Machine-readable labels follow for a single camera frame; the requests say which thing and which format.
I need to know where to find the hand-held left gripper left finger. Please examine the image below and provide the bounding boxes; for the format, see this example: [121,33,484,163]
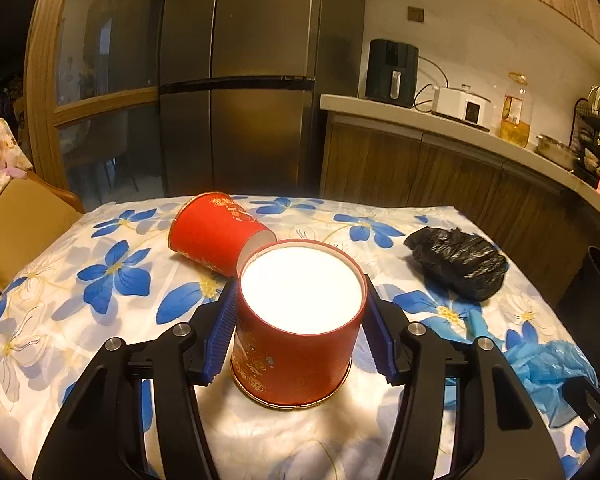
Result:
[32,280,239,480]

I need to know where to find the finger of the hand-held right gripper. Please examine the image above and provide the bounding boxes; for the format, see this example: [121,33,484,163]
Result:
[562,375,600,442]

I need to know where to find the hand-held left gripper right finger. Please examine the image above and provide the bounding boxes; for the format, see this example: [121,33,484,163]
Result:
[364,285,564,480]

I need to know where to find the blue plastic bag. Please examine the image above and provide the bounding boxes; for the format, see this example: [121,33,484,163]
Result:
[467,310,599,428]

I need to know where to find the red cylindrical box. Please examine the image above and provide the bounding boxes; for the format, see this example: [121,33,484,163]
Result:
[230,240,369,409]
[167,191,277,279]

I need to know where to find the black trash bin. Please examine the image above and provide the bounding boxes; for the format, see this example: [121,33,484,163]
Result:
[555,246,600,386]

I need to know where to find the crumpled black plastic bag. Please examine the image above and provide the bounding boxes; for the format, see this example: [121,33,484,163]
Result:
[404,226,510,303]

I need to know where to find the blue floral tablecloth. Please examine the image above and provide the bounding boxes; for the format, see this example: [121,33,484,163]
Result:
[0,195,600,480]

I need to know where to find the wooden base cabinets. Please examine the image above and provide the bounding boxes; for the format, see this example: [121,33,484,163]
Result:
[322,115,581,307]

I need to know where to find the grey kitchen counter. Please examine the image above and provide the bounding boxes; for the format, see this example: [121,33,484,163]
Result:
[320,94,600,251]

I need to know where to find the tan cushioned wooden chair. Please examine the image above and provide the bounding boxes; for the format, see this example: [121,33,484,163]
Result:
[0,170,86,301]

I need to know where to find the white rice cooker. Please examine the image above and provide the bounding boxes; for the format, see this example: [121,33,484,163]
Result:
[432,85,491,129]

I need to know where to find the cooking oil bottle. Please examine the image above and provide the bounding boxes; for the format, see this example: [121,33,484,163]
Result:
[500,72,531,142]

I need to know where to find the black air fryer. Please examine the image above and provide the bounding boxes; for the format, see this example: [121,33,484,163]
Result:
[365,38,420,109]

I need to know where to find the black dish rack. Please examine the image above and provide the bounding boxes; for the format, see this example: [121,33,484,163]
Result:
[572,85,600,189]

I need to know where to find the wooden framed glass door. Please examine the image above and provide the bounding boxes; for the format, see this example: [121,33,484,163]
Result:
[25,0,174,211]

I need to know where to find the dark steel refrigerator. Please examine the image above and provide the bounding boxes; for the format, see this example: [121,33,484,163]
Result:
[159,0,367,202]

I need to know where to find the power cable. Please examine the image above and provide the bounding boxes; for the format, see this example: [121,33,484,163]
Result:
[414,56,452,112]

